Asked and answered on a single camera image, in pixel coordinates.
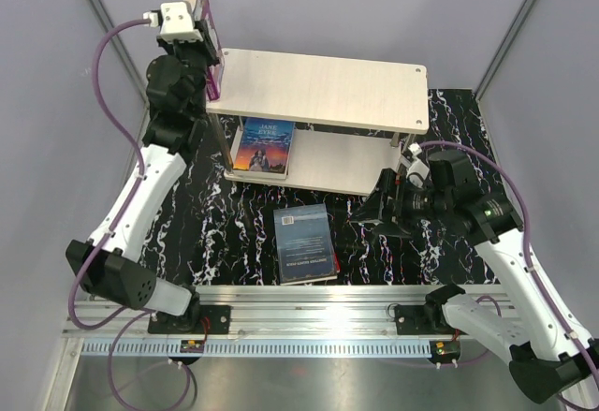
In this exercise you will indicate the aluminium mounting rail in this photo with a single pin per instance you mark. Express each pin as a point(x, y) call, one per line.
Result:
point(297, 312)

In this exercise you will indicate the purple puzzle book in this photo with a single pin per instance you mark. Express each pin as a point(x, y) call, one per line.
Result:
point(202, 12)

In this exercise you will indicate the black marble pattern mat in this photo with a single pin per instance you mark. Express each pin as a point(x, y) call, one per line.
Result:
point(210, 231)

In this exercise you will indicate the two-tier light wooden shelf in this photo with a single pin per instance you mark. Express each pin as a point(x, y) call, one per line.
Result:
point(377, 101)

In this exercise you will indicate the dark blue book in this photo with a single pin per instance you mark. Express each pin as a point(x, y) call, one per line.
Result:
point(304, 245)

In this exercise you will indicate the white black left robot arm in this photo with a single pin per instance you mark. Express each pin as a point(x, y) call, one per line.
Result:
point(107, 263)

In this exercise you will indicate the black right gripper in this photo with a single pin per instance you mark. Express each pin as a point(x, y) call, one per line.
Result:
point(373, 210)

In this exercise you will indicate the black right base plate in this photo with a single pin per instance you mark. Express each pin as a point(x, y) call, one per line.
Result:
point(420, 320)

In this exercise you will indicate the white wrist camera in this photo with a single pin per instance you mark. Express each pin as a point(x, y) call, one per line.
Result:
point(176, 22)
point(417, 171)

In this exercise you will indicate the slotted white cable duct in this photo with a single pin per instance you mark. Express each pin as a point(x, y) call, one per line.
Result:
point(222, 348)

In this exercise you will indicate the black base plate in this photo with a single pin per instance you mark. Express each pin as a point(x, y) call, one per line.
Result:
point(420, 320)
point(215, 319)

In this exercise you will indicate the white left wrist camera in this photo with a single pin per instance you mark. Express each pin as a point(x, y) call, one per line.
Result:
point(176, 22)

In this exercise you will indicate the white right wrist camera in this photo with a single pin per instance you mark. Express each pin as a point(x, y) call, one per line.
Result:
point(417, 171)

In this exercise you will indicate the Jane Eyre book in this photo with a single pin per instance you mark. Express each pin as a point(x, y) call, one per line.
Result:
point(264, 149)

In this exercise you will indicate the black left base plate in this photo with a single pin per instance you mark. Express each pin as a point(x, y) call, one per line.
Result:
point(215, 319)

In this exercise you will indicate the red 13-Storey Treehouse book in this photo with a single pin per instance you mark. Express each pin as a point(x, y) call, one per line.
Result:
point(336, 263)

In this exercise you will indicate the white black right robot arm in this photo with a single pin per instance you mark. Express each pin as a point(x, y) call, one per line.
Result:
point(550, 352)

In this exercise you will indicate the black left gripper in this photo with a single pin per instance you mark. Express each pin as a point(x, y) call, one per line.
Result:
point(205, 45)

